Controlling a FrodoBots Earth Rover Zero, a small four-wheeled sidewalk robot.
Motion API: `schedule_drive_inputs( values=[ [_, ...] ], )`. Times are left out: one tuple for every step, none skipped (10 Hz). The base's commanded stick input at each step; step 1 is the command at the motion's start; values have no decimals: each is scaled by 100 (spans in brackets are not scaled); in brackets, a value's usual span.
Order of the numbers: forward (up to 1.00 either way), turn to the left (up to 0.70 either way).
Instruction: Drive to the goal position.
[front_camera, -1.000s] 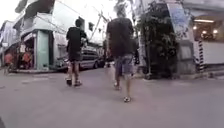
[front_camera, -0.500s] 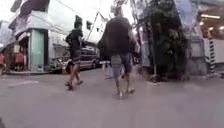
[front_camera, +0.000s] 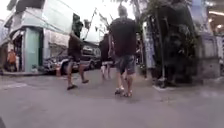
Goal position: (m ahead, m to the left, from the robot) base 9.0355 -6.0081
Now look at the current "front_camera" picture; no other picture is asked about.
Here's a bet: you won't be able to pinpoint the person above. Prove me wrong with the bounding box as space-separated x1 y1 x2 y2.
65 21 90 91
6 49 18 73
107 4 138 99
98 32 113 80

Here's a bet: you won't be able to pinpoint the blue and grey car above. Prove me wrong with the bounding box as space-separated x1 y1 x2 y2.
42 45 102 75

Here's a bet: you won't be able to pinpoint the grey asphalt road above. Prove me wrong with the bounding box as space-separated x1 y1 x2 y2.
0 68 224 128

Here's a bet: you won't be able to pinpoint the dark green plants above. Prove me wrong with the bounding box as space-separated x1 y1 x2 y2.
145 0 199 88

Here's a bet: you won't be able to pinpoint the white building with green front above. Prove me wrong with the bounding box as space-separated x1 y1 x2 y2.
0 0 82 76

